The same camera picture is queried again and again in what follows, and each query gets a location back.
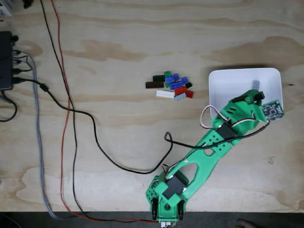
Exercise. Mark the light grey lego brick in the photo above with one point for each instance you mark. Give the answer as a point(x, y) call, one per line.
point(180, 97)
point(256, 85)

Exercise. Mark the white long lego brick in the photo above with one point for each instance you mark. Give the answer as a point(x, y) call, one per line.
point(165, 93)

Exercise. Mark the dark green lego brick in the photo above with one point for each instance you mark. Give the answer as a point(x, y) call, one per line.
point(158, 78)

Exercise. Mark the brown long lego brick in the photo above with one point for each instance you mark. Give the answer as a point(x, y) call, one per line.
point(154, 85)

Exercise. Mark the white plastic bin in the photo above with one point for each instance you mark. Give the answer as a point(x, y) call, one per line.
point(228, 83)

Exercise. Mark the small black lego brick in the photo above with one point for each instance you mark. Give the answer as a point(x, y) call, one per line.
point(189, 85)

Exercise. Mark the small blue lego brick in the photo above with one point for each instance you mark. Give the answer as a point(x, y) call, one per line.
point(176, 77)
point(185, 80)
point(169, 79)

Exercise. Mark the red oblong lego brick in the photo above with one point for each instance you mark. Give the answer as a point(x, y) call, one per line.
point(181, 90)

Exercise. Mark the blue oblong lego brick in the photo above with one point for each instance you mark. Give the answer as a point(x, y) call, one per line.
point(176, 85)

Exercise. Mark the black clamp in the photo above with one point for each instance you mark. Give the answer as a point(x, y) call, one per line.
point(27, 3)

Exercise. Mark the black round knob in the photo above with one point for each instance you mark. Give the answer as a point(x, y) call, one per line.
point(14, 38)

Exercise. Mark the dark grey hub box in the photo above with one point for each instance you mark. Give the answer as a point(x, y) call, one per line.
point(5, 59)

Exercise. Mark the white box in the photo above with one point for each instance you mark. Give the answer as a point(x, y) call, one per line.
point(4, 8)

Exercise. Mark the green camera circuit board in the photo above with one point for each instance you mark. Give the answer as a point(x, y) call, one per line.
point(273, 110)

